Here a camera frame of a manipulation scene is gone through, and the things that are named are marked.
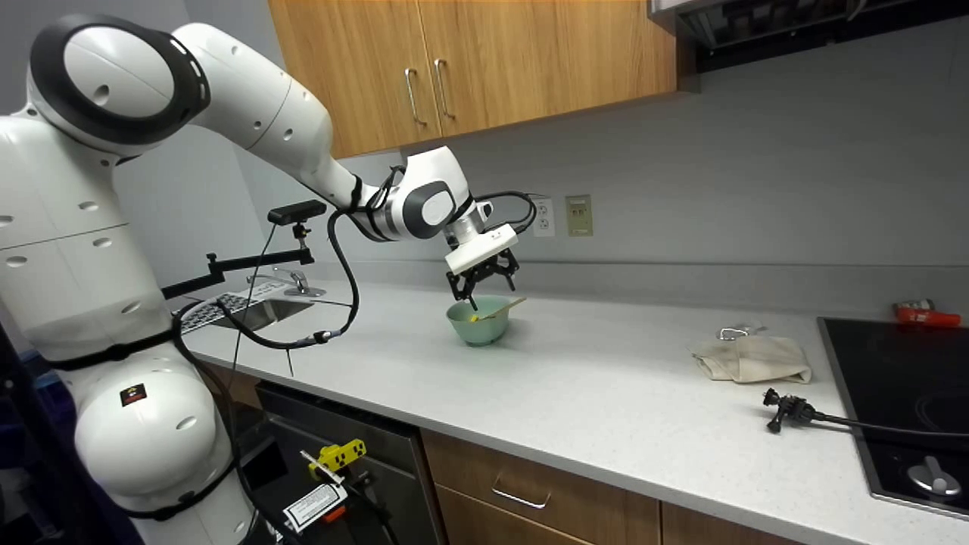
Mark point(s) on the black camera on thin stand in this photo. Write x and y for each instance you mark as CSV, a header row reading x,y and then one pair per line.
x,y
299,212

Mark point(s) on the mint green bowl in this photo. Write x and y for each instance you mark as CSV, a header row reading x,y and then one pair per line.
x,y
479,330

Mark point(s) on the silver knob on cooktop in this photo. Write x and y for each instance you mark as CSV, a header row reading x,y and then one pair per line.
x,y
935,480

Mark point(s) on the black glass cooktop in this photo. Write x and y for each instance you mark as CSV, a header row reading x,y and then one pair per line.
x,y
897,383

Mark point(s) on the black dishwasher front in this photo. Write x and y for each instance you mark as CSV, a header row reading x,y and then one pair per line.
x,y
394,456

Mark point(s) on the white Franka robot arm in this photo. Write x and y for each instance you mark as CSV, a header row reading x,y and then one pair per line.
x,y
100,251

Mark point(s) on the beige wall switch plate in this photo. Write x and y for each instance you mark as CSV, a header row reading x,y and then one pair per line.
x,y
581,215

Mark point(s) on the silver faucet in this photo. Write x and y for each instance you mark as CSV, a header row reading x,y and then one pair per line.
x,y
303,290

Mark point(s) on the beige crumpled cloth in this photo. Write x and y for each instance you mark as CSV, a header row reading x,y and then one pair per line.
x,y
759,360

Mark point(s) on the wooden wall cabinet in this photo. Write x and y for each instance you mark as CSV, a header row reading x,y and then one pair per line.
x,y
526,63

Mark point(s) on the small red object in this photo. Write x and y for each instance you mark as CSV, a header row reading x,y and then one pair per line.
x,y
926,316

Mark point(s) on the wooden base cabinet drawers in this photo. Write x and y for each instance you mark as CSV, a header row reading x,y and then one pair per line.
x,y
607,517

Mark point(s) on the steel sink basin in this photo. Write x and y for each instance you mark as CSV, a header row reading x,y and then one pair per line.
x,y
268,309

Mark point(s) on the white wall outlet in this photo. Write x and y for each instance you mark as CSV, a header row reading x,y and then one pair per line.
x,y
544,215

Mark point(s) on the white and red clamp tool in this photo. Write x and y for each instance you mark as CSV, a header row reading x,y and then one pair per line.
x,y
314,507

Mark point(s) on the yellow hand tool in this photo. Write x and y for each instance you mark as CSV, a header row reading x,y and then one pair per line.
x,y
345,456

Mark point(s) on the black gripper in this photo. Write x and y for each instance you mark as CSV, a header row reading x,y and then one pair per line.
x,y
486,275

